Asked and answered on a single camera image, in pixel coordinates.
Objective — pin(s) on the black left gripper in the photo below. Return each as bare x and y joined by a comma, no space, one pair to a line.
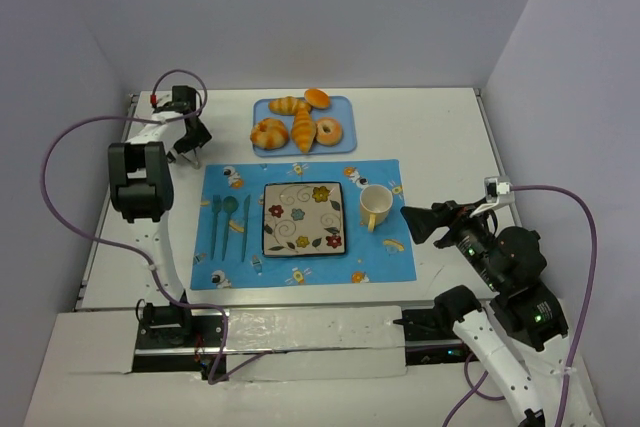
191,142

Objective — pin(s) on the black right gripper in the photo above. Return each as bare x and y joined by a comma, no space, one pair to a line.
447,224

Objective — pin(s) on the metal serving tongs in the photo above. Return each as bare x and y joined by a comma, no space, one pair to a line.
187,158

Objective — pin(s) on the long striped croissant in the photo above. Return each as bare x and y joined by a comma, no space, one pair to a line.
303,131

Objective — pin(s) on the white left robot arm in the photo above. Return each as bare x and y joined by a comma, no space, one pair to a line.
142,191

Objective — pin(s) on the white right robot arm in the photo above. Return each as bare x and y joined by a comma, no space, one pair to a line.
521,337

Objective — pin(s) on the round twisted bread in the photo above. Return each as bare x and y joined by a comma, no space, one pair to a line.
269,134

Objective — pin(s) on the yellow mug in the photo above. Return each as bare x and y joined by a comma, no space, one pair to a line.
375,205

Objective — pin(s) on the upper striped croissant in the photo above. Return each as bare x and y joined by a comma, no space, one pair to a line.
288,106

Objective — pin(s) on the teal plastic fork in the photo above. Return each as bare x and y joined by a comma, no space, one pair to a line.
216,207

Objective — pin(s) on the teal plastic spoon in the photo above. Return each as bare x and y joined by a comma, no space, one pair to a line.
229,205

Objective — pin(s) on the teal plastic knife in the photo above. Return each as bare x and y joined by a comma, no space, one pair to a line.
246,212

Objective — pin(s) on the square floral plate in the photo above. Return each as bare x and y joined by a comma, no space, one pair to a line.
303,219

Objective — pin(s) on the round orange bun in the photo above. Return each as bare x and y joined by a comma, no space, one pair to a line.
317,98

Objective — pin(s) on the sugared orange donut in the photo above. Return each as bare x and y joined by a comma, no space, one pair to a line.
329,131

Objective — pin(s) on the blue plastic tray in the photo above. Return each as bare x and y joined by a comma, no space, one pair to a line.
340,109

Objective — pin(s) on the blue cartoon placemat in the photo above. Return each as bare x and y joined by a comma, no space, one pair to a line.
384,255

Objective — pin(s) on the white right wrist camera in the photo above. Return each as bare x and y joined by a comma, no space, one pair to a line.
498,194

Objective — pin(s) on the metal rail with white cover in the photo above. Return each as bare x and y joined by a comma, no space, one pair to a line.
290,344

